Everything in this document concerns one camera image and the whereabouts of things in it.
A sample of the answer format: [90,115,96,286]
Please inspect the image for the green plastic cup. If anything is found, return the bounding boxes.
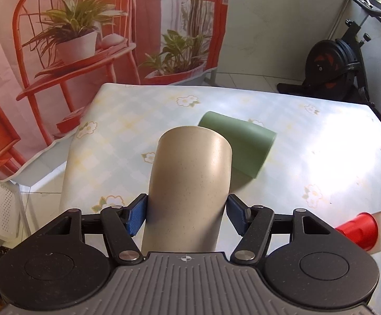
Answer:
[198,111,276,179]

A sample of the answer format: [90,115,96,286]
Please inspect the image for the floral checked tablecloth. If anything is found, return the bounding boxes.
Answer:
[60,84,381,314]

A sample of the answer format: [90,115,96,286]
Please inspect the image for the red printed backdrop curtain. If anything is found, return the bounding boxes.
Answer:
[0,0,229,180]

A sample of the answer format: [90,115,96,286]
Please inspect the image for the beige speckled cup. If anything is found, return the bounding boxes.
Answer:
[141,126,232,254]

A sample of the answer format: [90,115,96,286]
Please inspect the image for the black exercise bike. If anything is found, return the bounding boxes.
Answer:
[276,0,381,103]

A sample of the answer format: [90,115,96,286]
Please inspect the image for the red plastic cup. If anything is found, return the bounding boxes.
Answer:
[336,213,379,251]

